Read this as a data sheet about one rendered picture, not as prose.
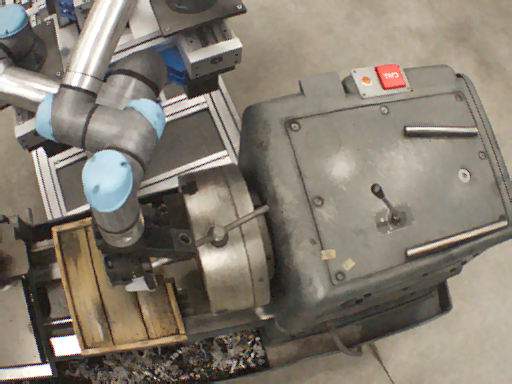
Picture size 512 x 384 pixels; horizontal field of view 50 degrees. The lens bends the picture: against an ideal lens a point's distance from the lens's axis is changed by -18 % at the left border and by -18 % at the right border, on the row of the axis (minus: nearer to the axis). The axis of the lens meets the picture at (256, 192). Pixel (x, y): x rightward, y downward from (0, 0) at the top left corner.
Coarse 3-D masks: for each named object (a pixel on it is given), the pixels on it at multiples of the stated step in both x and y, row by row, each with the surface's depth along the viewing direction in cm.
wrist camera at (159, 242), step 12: (144, 228) 101; (156, 228) 102; (168, 228) 103; (144, 240) 99; (156, 240) 101; (168, 240) 102; (180, 240) 103; (192, 240) 104; (132, 252) 99; (144, 252) 99; (156, 252) 100; (168, 252) 101; (180, 252) 102; (192, 252) 103
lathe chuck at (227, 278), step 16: (192, 176) 135; (208, 176) 134; (208, 192) 130; (224, 192) 130; (192, 208) 128; (208, 208) 128; (224, 208) 128; (192, 224) 126; (208, 224) 126; (224, 224) 127; (240, 240) 126; (208, 256) 125; (224, 256) 126; (240, 256) 127; (208, 272) 126; (224, 272) 127; (240, 272) 127; (208, 288) 127; (224, 288) 128; (240, 288) 129; (224, 304) 131; (240, 304) 133
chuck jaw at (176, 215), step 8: (192, 184) 133; (184, 192) 131; (192, 192) 131; (168, 200) 132; (176, 200) 132; (168, 208) 131; (176, 208) 131; (184, 208) 132; (160, 216) 136; (168, 216) 132; (176, 216) 132; (184, 216) 133; (160, 224) 134; (168, 224) 133; (176, 224) 134; (184, 224) 134
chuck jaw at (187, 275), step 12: (168, 264) 137; (180, 264) 137; (192, 264) 137; (168, 276) 136; (180, 276) 136; (192, 276) 136; (180, 288) 135; (192, 288) 135; (204, 288) 135; (192, 300) 134; (204, 300) 134; (216, 312) 137
